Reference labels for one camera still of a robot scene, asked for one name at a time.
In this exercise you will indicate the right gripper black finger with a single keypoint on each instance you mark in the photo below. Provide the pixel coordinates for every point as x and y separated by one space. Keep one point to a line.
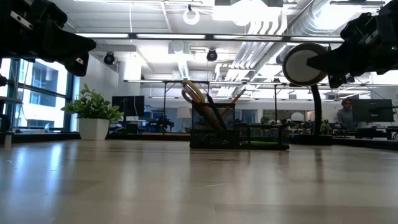
329 63
337 81

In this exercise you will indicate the green plant in white pot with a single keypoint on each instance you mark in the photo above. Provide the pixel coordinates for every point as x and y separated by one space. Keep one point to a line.
93 129

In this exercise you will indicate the round desk lamp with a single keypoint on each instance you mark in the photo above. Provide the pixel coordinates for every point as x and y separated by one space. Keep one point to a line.
295 67

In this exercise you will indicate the black mesh desk organizer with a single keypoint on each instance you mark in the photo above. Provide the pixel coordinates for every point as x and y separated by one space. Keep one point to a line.
264 133

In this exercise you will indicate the white globe lamp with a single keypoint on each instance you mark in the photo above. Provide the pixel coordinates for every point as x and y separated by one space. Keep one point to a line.
297 117

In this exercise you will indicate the orange pencil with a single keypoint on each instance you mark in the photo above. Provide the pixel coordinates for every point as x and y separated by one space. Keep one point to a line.
234 101

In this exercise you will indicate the black ceiling camera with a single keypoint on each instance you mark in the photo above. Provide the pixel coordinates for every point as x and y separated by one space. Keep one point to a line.
212 55
109 58

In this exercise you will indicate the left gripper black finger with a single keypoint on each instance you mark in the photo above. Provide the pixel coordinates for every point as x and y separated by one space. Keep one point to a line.
71 46
77 67

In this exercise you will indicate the silver ventilation duct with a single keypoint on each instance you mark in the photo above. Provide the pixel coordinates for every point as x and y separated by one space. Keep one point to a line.
311 21

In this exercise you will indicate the white shade table lamp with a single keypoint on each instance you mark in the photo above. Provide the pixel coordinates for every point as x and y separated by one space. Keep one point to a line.
183 112

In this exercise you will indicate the long ceiling light bar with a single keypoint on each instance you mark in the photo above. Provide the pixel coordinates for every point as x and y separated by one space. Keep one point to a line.
169 36

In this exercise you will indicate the green sticky note pad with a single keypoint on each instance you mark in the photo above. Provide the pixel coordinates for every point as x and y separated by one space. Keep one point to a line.
261 143

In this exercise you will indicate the person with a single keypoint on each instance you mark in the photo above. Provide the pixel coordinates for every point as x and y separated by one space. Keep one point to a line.
345 116

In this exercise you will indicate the black pen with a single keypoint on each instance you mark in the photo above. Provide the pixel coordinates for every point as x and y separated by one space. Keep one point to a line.
214 109

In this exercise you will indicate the black computer monitor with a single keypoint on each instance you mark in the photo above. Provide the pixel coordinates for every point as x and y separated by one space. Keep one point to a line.
129 105
373 110

